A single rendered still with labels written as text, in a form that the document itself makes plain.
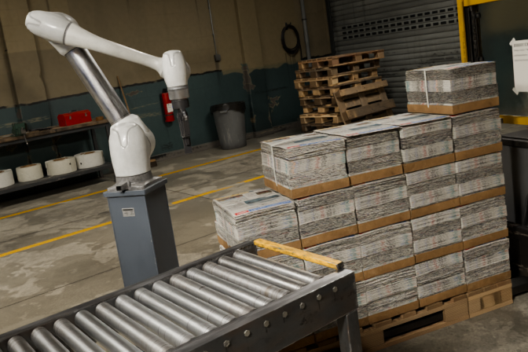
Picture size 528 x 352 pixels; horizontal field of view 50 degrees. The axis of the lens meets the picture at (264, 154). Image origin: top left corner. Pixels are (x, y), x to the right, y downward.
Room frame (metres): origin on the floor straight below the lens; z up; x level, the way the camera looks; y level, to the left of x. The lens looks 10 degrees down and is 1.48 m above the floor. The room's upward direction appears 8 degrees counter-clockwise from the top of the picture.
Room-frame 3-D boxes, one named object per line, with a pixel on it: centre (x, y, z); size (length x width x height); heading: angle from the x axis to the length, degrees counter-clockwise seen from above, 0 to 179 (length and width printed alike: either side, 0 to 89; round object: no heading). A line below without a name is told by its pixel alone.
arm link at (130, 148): (2.45, 0.58, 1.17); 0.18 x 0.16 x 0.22; 1
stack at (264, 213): (2.71, -0.32, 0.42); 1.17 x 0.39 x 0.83; 109
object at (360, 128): (2.75, -0.46, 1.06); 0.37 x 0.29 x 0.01; 18
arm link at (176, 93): (2.48, 0.33, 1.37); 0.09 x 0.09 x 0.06
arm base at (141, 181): (2.43, 0.58, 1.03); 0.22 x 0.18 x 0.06; 161
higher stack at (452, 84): (2.96, -1.01, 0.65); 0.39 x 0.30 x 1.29; 19
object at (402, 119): (2.84, -0.73, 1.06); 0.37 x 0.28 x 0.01; 20
